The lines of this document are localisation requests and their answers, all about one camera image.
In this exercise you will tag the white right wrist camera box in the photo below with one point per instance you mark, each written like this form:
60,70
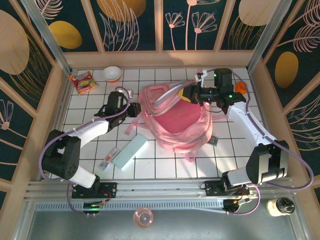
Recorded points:
201,76

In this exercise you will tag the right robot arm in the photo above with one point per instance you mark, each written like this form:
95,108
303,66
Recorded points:
250,127

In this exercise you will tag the wall panel with yellow oval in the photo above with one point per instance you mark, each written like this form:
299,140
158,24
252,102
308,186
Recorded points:
75,15

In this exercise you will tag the small controller board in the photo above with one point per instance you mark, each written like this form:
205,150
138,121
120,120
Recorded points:
92,206
235,205

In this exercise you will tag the clear pack of school supplies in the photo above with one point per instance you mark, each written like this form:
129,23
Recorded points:
111,158

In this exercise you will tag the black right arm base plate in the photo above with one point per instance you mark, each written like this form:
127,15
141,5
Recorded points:
212,188

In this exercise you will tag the pink plastic cup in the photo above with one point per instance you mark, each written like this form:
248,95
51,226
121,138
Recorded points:
143,217

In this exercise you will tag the wall panel with leaf print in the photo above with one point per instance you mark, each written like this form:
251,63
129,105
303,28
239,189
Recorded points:
125,25

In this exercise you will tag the aluminium frame post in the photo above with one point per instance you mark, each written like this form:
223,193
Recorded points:
48,37
267,37

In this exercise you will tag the aluminium mounting rail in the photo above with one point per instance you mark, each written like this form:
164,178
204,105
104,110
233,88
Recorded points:
162,187

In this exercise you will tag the pink school backpack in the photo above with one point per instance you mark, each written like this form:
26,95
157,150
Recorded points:
175,120

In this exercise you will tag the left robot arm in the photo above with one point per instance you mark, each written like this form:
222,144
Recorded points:
90,130

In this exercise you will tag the white bottle with black cap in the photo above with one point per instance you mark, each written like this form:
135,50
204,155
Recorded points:
277,207

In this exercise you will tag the orange squishy toy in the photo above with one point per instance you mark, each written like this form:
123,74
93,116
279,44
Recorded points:
240,87

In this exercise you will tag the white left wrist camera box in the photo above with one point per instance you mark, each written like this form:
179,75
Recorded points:
130,93

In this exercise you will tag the light blue pencil case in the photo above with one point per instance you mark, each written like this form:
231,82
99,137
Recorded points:
128,152

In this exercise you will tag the wall panel with flower print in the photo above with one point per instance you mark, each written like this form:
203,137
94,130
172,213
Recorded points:
190,25

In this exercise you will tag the wall panel with beige oval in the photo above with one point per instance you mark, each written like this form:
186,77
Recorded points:
245,25

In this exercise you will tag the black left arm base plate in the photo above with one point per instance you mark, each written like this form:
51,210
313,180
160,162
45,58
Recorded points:
110,190

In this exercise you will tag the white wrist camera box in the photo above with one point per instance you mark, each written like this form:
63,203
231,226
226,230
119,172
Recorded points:
201,76
130,93

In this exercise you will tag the white and orange bowl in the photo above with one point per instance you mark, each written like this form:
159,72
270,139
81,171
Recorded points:
111,73

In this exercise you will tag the red snack packet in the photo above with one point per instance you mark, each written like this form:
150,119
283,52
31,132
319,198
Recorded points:
83,82

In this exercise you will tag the small dark rectangular case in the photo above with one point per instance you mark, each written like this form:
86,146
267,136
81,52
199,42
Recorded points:
213,141

